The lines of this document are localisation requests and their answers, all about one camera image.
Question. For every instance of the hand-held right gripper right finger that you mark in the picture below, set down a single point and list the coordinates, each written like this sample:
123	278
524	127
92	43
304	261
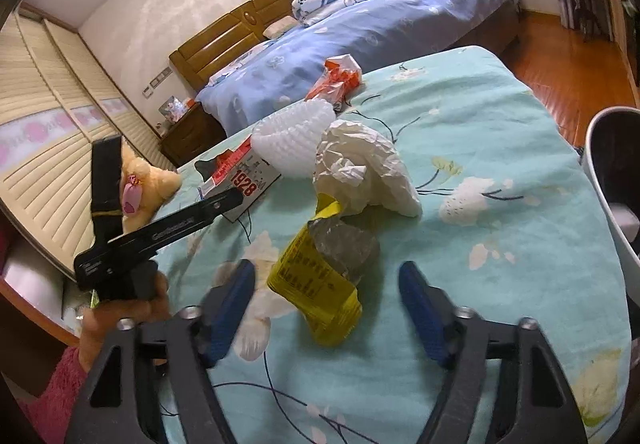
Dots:
425	314

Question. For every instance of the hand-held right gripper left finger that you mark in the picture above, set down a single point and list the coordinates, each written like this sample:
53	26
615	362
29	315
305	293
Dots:
230	309

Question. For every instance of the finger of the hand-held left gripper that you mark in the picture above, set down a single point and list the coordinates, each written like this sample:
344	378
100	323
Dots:
222	205

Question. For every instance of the red and white flyer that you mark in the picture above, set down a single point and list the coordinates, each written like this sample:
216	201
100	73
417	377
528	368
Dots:
250	179

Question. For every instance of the yellow snack wrapper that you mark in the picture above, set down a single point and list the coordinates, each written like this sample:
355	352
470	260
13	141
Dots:
305	279

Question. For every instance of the white foam fruit net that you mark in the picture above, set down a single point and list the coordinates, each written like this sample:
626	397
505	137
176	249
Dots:
295	139

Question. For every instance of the white tissue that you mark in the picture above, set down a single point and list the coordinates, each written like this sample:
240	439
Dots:
370	174

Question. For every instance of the orange snack wrapper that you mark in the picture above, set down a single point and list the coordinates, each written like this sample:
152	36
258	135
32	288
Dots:
335	84

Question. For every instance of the white and black waste bin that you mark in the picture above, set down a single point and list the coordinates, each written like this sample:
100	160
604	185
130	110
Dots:
617	259

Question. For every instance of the person's left forearm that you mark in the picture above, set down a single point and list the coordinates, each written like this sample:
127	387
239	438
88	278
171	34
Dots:
55	399

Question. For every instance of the person's left hand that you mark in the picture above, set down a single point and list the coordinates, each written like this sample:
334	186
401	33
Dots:
107	319

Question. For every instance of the cream teddy bear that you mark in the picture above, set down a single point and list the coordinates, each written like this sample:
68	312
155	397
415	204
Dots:
160	184

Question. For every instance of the teal floral tablecloth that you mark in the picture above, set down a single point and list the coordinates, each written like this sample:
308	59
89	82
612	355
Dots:
475	274

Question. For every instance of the wooden nightstand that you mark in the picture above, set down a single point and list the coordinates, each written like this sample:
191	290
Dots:
192	134

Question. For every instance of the cream louvered wardrobe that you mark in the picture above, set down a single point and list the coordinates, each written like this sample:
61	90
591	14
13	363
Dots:
50	149

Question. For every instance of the blue printed pillow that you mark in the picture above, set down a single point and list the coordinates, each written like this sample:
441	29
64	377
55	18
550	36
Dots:
240	66

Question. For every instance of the wooden headboard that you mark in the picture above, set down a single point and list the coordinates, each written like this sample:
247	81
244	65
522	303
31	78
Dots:
220	49

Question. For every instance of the cream pillow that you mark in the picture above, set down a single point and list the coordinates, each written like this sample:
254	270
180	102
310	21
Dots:
278	28

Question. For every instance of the bed with blue sheet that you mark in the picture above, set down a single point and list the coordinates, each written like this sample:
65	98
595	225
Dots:
375	29

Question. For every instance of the grey patterned curtain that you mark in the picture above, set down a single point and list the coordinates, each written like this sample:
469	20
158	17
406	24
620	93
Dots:
570	9

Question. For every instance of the dark wooden coat rack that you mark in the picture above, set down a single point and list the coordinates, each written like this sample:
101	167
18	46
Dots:
592	16

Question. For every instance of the wall switch panel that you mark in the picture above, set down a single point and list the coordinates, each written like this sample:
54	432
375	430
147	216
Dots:
160	76

